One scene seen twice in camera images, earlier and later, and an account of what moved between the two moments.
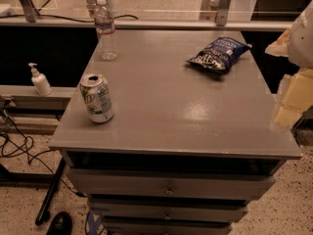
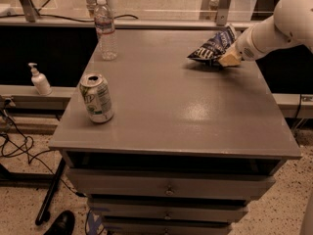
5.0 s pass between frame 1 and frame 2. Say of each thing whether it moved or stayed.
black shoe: stayed
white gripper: moved
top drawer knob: stayed
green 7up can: stayed
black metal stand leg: stayed
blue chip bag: moved
